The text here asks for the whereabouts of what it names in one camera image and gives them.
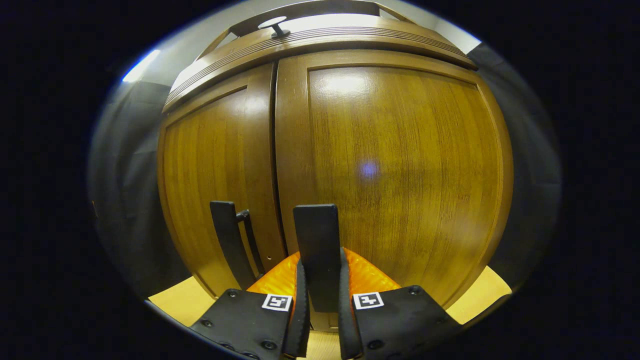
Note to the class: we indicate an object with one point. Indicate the black round drawer knob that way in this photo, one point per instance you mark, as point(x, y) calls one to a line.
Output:
point(273, 24)

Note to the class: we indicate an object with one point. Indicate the wooden double-door shoe cabinet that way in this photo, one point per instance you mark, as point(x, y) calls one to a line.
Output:
point(350, 42)

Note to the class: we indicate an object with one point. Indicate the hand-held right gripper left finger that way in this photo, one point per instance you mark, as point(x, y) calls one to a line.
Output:
point(300, 320)

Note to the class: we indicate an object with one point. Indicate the grooved wooden drawer front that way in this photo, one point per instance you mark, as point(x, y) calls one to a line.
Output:
point(350, 40)

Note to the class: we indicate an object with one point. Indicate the wooden cabinet door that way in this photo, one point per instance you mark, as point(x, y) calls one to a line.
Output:
point(400, 150)
point(215, 160)

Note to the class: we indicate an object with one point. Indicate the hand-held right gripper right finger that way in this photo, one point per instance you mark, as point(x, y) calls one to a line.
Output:
point(347, 325)

